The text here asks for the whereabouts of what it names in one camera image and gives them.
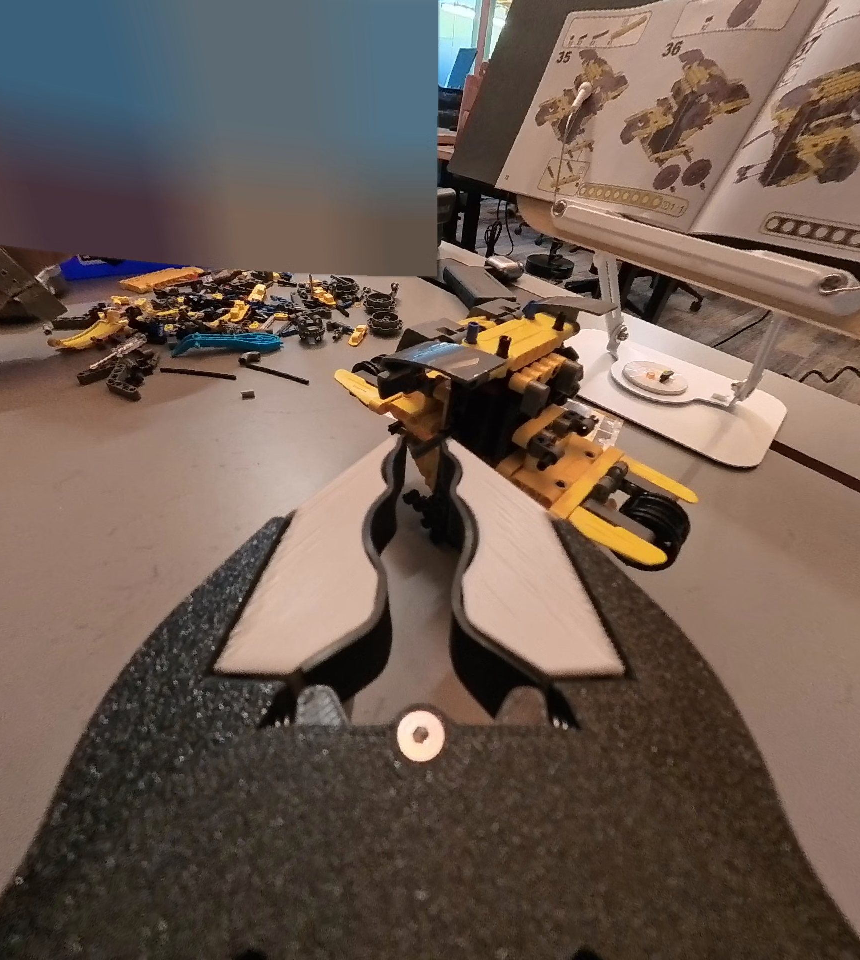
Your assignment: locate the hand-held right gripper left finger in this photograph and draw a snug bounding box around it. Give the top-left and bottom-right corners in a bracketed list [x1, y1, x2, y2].
[216, 435, 403, 702]

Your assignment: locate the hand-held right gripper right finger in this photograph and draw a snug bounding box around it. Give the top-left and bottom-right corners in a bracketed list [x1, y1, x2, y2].
[441, 442, 626, 714]

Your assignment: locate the yellow grey brick toy vehicle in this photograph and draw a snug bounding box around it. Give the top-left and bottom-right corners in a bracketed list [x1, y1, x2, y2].
[334, 296, 701, 571]

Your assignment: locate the pile of toy brick pieces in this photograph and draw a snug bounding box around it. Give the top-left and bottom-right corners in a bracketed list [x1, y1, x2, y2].
[46, 266, 401, 402]

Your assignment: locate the yellow grey sticker sheet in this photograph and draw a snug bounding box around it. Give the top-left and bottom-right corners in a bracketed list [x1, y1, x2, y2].
[565, 405, 626, 444]

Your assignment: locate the white book stand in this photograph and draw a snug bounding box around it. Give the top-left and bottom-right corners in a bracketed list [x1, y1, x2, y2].
[448, 0, 860, 470]

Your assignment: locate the teal brick separator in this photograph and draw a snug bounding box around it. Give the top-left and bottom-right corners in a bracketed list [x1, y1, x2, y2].
[171, 332, 283, 359]

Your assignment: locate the blue plastic bin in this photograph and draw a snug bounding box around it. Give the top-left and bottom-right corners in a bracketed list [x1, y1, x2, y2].
[62, 255, 176, 282]

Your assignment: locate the toy instruction booklet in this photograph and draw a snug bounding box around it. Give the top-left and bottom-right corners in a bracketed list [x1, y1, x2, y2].
[501, 0, 860, 260]

